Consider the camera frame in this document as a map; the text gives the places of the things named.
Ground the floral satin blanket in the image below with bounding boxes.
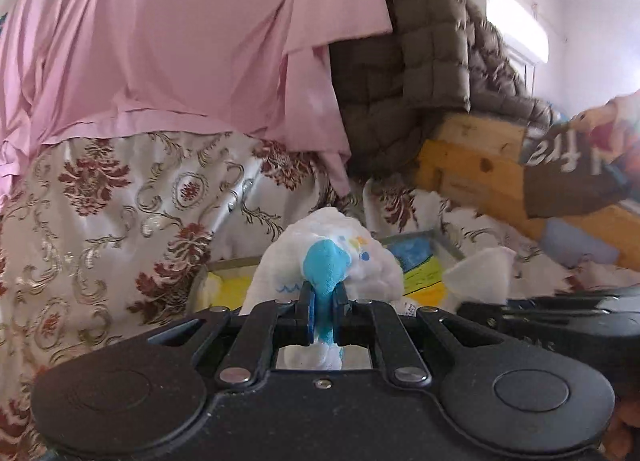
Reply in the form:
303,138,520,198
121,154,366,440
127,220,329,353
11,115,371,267
0,131,640,461

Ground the white tissue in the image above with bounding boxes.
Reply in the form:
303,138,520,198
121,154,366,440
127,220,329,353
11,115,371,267
442,246,518,307

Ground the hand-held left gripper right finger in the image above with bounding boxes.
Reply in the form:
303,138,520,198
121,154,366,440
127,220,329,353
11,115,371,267
332,282,503,388

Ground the brown cloth with white letters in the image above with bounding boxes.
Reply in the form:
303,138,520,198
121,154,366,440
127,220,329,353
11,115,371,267
520,118,636,219

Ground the white air conditioner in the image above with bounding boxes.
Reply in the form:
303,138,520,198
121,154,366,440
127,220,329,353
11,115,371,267
462,0,551,64

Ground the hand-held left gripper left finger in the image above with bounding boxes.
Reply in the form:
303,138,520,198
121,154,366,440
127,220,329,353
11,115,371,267
145,283,317,388

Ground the pink bed sheet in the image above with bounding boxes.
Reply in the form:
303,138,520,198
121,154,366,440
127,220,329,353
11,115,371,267
0,0,396,197

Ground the person's right hand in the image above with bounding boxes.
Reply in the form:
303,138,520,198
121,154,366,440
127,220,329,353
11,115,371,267
602,391,640,461

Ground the grey tray with colourful print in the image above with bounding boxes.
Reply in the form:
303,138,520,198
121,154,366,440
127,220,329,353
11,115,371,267
187,228,468,322

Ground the brown quilted jacket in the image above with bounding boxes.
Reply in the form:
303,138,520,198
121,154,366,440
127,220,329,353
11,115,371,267
327,0,556,177

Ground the light blue pad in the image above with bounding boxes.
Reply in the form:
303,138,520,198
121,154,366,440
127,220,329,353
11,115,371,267
542,218,621,267

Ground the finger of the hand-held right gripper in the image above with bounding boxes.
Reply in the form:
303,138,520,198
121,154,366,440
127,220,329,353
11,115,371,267
505,286,640,316
457,302,601,357

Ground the colourful printed cloth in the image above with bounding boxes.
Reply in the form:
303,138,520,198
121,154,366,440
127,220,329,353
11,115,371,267
570,88,640,177

